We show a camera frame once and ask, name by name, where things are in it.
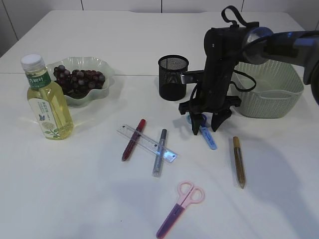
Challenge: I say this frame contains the clear plastic ruler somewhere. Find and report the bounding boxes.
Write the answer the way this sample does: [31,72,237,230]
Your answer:
[117,124,178,163]

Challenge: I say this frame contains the blue small scissors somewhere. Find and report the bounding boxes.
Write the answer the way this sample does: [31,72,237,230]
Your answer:
[198,114,217,150]

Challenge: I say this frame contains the gold glitter pen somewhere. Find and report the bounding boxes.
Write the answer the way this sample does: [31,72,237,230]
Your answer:
[233,136,246,189]

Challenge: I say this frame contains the green plastic woven basket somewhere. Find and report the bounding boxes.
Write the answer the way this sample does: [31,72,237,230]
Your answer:
[230,60,304,119]

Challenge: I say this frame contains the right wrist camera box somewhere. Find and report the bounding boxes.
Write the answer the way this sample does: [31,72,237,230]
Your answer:
[180,70,204,84]

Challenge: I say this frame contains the red glitter pen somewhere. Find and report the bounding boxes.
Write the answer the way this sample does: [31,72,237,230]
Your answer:
[122,119,146,161]

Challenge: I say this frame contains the pink purple scissors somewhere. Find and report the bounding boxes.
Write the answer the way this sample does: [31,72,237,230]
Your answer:
[156,181,205,239]

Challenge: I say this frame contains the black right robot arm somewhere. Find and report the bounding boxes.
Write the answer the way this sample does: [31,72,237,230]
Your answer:
[178,5,319,134]

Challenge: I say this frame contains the black mesh pen holder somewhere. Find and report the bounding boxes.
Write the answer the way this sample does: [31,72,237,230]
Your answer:
[158,55,189,101]

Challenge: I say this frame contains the green wavy plastic plate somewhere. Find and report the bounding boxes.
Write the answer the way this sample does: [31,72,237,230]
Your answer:
[47,57,114,106]

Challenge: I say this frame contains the artificial red grape bunch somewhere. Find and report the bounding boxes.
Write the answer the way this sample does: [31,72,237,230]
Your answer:
[53,65,107,99]

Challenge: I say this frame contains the yellow tea bottle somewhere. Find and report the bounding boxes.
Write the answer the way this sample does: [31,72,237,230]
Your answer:
[21,54,74,140]

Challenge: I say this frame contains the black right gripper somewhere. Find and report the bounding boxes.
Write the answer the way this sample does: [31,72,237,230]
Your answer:
[178,96,241,135]

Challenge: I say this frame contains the silver glitter pen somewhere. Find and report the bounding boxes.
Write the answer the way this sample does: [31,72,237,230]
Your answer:
[152,129,167,177]

